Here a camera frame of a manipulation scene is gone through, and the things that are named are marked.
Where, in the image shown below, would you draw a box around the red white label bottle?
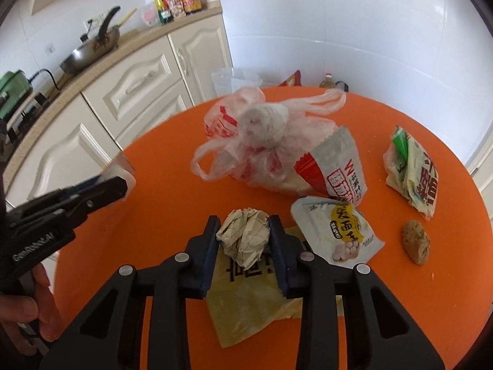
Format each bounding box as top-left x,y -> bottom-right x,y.
165,0 -> 186,20

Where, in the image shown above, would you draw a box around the green yellow bottle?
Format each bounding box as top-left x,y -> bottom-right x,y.
152,0 -> 169,24

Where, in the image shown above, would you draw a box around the steel wok black handle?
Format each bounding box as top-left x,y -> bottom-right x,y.
59,6 -> 121,75

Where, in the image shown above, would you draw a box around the grey red paper bag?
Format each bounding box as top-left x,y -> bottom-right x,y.
295,126 -> 369,207

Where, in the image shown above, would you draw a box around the brown bread lump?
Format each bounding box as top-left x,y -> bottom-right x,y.
401,220 -> 431,266

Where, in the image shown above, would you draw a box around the cream kitchen cabinet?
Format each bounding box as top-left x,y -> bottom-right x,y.
0,10 -> 234,270

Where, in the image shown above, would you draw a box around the white kitchen cabinet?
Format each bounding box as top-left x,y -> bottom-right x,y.
3,0 -> 224,170

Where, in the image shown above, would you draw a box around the person's left hand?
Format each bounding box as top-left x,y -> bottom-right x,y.
0,264 -> 64,357

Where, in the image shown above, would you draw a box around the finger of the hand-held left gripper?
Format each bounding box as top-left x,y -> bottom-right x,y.
7,176 -> 129,232
57,176 -> 113,202

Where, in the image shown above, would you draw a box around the black power cable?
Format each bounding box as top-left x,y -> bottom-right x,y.
29,68 -> 63,92

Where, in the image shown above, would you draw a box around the red snack bag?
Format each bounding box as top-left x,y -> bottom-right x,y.
278,70 -> 302,88

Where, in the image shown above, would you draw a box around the paper ball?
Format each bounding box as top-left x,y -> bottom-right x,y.
216,208 -> 270,271

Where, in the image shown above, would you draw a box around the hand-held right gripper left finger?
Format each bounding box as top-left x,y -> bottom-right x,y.
40,215 -> 221,370

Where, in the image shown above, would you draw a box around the white door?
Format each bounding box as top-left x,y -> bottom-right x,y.
464,135 -> 493,203

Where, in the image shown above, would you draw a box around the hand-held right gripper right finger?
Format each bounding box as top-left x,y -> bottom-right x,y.
267,214 -> 446,370

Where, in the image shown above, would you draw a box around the translucent plastic bag red print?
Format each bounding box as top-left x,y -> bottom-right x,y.
190,87 -> 347,194

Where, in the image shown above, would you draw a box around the yellow wrapper black characters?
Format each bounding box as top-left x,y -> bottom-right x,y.
206,225 -> 346,350

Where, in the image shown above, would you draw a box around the pink translucent plastic container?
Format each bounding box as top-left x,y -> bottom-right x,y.
139,2 -> 159,27

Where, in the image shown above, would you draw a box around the green kitchen appliance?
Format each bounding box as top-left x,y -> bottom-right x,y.
0,70 -> 34,121

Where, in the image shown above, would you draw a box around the white yellow snack packet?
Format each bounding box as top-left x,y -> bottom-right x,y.
291,196 -> 386,267

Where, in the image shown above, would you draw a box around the wooden spatula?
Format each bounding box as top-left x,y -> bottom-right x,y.
116,8 -> 138,26

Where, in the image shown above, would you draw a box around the green white snack wrapper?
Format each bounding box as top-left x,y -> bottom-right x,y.
382,125 -> 440,221

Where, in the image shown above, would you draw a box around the white wall outlet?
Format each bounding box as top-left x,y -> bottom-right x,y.
85,13 -> 107,34

